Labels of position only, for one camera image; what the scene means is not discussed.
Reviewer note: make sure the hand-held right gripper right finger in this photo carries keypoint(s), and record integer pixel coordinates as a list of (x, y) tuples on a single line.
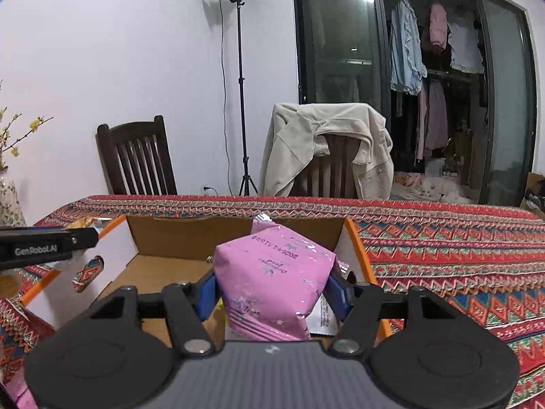
[(336, 298)]

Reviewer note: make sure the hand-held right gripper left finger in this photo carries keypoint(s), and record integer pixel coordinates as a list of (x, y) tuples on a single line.
[(207, 296)]

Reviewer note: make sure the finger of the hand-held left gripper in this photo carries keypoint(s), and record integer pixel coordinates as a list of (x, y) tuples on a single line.
[(83, 237)]

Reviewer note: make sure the silver golden snack packet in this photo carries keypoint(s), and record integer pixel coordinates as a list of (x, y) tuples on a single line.
[(85, 222)]

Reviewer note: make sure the white snack packet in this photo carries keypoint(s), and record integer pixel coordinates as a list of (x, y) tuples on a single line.
[(325, 317)]

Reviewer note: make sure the orange cardboard box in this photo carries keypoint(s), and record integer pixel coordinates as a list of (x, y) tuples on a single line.
[(162, 264)]

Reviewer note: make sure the pink snack packet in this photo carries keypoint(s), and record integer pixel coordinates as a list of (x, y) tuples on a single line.
[(272, 277)]

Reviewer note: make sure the floral ceramic vase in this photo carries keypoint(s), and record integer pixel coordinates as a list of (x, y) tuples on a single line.
[(10, 202)]

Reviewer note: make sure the dark wooden chair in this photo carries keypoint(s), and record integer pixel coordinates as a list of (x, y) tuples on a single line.
[(136, 157)]

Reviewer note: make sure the yellow flower sprigs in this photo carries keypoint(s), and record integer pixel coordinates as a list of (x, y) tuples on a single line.
[(12, 136)]

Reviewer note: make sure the wooden chair under jacket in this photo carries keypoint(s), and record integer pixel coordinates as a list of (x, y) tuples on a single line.
[(332, 170)]

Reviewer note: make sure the white cat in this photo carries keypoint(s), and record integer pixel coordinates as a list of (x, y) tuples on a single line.
[(438, 189)]

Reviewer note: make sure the beige jacket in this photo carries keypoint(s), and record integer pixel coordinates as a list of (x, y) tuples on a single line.
[(293, 145)]

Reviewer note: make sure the pale pink hanging clothes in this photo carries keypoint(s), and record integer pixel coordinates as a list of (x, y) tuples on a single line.
[(434, 119)]

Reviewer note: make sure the brown cardboard floor box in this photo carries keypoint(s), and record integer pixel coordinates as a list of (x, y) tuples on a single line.
[(534, 196)]

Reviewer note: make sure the sliding glass door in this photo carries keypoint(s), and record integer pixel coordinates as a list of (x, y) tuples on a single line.
[(332, 51)]

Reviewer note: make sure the light blue hanging shirt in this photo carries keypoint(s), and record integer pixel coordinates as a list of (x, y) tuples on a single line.
[(406, 51)]

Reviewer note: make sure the white hanging blouse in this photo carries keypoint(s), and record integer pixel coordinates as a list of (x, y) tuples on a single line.
[(466, 47)]

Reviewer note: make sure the pink hanging garment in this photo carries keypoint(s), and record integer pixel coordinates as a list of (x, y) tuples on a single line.
[(438, 27)]

